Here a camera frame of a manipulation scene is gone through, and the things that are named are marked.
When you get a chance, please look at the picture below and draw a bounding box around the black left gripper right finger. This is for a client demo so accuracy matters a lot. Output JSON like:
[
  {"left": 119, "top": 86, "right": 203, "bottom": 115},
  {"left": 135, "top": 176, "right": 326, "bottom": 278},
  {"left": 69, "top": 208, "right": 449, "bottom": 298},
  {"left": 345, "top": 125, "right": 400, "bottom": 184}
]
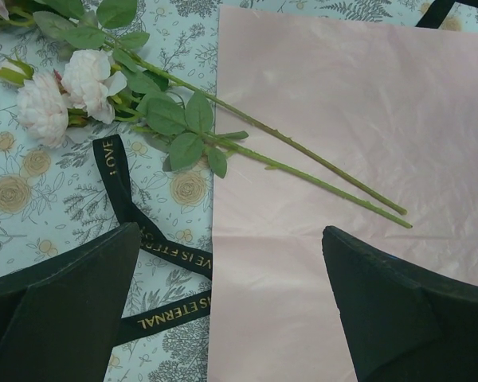
[{"left": 322, "top": 226, "right": 478, "bottom": 381}]

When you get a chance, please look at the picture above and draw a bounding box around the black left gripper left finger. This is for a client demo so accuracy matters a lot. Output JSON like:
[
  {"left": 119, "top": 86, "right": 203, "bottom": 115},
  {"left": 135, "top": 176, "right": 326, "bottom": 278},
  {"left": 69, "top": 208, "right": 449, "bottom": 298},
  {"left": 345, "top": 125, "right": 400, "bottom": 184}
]
[{"left": 0, "top": 223, "right": 140, "bottom": 381}]

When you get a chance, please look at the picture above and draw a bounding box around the black ribbon gold lettering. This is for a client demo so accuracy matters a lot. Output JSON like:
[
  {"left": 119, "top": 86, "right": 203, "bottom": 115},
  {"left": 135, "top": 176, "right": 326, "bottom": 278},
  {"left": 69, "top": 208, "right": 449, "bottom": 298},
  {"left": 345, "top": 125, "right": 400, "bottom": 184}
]
[{"left": 92, "top": 134, "right": 213, "bottom": 345}]

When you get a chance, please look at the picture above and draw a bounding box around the light pink flower stem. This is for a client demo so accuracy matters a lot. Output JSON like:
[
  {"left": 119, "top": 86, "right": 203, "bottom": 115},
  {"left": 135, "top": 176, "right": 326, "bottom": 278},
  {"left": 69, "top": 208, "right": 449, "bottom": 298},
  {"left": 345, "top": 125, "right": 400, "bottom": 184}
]
[{"left": 0, "top": 49, "right": 411, "bottom": 228}]

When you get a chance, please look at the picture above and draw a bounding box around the pink and purple wrapping paper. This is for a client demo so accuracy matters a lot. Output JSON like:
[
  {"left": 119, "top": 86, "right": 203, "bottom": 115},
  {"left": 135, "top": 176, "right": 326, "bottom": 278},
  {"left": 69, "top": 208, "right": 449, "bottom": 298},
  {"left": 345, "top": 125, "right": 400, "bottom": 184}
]
[{"left": 206, "top": 4, "right": 478, "bottom": 382}]

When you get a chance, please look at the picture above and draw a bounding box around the pale pink flower stem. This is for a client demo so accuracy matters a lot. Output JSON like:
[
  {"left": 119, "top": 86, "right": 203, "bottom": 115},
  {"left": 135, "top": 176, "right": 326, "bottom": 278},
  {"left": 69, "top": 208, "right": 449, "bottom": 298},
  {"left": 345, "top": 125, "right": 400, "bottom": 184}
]
[{"left": 0, "top": 0, "right": 409, "bottom": 216}]

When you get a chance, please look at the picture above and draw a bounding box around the floral tablecloth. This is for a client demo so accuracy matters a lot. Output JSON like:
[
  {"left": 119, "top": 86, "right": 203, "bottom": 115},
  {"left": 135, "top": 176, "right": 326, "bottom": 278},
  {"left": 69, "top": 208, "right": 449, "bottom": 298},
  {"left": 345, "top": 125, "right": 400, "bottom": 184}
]
[{"left": 0, "top": 0, "right": 478, "bottom": 382}]

